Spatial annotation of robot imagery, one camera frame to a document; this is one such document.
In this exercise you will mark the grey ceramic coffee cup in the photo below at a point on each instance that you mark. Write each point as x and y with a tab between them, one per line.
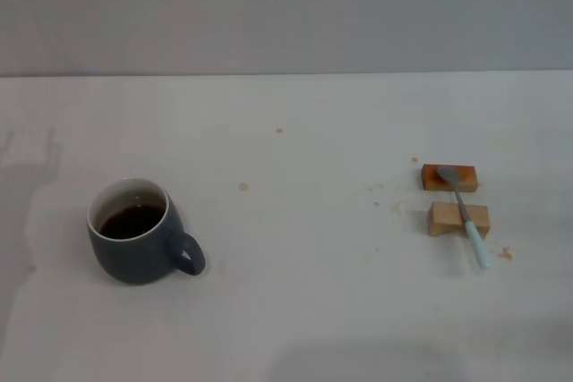
134	261

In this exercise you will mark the pale notched wooden block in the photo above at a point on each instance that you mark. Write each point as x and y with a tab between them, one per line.
443	218

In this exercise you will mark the orange stained wooden block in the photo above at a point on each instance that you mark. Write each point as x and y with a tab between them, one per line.
467	178

